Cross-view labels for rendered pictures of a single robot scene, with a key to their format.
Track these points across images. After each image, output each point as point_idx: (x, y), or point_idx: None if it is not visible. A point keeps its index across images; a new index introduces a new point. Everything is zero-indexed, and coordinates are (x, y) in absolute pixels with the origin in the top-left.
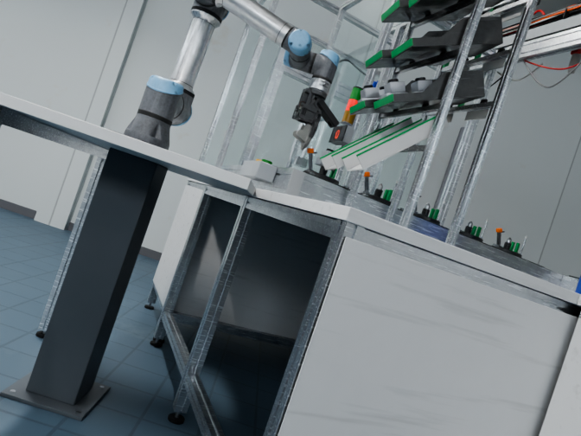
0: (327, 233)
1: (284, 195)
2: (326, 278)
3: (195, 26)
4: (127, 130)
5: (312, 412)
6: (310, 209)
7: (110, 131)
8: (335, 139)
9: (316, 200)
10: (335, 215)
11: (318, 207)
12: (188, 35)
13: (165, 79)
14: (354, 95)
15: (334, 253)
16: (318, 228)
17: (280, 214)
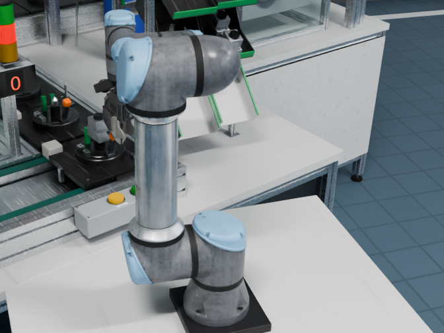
0: (321, 174)
1: (257, 187)
2: (333, 191)
3: (178, 130)
4: (246, 308)
5: None
6: (304, 173)
7: (377, 267)
8: (18, 91)
9: (307, 165)
10: (332, 161)
11: (312, 167)
12: (176, 152)
13: (240, 221)
14: (13, 17)
15: (334, 178)
16: (311, 177)
17: (250, 201)
